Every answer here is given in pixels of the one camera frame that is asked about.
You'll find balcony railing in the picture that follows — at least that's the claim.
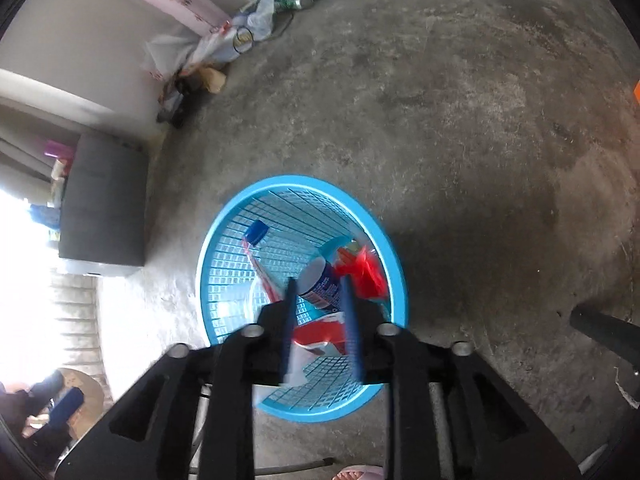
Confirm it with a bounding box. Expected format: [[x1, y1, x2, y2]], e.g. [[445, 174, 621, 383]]
[[50, 267, 108, 376]]

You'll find red white snack packet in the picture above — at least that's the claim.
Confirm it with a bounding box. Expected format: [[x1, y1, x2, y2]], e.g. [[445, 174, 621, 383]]
[[287, 310, 351, 386]]

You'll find flattened cardboard box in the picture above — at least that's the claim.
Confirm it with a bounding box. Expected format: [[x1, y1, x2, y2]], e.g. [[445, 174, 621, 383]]
[[192, 65, 227, 95]]

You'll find pink slipper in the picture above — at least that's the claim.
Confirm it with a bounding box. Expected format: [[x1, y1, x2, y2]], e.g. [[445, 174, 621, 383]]
[[337, 464, 386, 480]]

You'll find blue white can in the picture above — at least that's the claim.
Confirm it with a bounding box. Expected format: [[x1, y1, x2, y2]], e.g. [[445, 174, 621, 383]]
[[297, 255, 346, 311]]

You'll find grey cable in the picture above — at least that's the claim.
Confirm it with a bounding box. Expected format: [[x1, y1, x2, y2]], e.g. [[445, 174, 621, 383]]
[[255, 456, 336, 476]]

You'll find black cable loop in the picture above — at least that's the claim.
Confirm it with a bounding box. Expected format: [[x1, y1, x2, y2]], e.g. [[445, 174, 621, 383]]
[[232, 10, 296, 53]]

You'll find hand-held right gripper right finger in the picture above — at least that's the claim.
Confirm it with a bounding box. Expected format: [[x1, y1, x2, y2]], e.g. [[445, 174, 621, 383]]
[[340, 276, 583, 480]]

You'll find small white plastic bag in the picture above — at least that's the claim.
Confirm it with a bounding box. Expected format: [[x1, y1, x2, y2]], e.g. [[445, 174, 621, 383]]
[[232, 0, 276, 41]]

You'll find grey cabinet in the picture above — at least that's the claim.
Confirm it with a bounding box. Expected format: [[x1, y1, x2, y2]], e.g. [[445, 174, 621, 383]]
[[59, 132, 150, 267]]

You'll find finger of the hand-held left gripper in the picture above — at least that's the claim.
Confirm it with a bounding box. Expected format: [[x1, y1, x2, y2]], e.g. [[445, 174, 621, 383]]
[[49, 387, 85, 428]]

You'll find blue plastic basket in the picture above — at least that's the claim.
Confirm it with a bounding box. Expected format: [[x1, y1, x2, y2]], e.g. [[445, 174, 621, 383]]
[[196, 175, 408, 423]]

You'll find purple cup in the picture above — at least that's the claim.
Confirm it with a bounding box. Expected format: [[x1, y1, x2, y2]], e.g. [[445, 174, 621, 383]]
[[44, 140, 76, 161]]

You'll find clear plastic bottle blue cap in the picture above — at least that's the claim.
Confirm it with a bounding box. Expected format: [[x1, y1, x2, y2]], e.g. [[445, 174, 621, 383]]
[[242, 219, 281, 306]]

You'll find round wooden stool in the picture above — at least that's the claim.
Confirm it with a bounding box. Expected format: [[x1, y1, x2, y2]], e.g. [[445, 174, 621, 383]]
[[50, 367, 106, 441]]

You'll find red plastic bag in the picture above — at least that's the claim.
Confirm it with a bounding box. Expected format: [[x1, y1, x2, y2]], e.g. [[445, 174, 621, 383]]
[[332, 245, 388, 301]]

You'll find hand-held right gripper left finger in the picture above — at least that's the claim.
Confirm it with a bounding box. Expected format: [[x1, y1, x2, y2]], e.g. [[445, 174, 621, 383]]
[[55, 276, 301, 480]]

